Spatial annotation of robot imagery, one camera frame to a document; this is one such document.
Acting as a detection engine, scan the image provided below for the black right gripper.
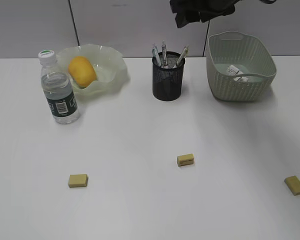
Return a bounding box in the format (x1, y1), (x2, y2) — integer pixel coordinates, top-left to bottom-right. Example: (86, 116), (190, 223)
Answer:
(169, 0), (238, 28)

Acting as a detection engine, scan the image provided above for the beige and white pen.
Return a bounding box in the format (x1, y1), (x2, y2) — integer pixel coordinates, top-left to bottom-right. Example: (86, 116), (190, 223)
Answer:
(174, 45), (189, 68)

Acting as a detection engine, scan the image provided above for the blue and white pen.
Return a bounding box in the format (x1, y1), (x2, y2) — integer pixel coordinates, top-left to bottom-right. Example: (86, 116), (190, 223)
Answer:
(152, 44), (162, 67)

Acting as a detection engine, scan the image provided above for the grey and white pen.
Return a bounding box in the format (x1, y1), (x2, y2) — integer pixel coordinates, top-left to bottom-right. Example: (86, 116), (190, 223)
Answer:
(161, 40), (168, 69)

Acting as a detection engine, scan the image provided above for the white waste paper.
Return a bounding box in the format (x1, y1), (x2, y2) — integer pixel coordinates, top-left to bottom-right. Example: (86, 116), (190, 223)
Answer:
(226, 65), (249, 82)

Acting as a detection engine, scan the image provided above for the yellow mango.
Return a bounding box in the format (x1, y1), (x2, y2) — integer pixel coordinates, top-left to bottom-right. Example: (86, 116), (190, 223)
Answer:
(68, 56), (97, 88)

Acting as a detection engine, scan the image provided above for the clear water bottle green label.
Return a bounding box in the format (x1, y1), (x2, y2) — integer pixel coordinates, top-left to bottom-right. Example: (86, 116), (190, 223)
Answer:
(38, 49), (80, 124)

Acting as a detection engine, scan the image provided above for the yellow eraser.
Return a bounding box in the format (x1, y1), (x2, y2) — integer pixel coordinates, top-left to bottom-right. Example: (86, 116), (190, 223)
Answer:
(176, 153), (195, 167)
(68, 174), (89, 188)
(284, 175), (300, 196)

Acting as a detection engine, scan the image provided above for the pale green woven basket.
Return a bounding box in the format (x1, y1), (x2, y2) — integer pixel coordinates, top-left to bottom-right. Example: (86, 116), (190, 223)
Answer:
(206, 31), (277, 102)

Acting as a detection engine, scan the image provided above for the black mesh pen holder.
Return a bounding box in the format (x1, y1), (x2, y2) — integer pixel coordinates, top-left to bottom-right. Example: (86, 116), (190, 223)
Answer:
(152, 51), (186, 102)

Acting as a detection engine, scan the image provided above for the translucent green wavy plate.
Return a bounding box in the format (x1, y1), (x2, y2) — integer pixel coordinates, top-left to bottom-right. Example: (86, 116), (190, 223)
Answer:
(56, 43), (130, 102)

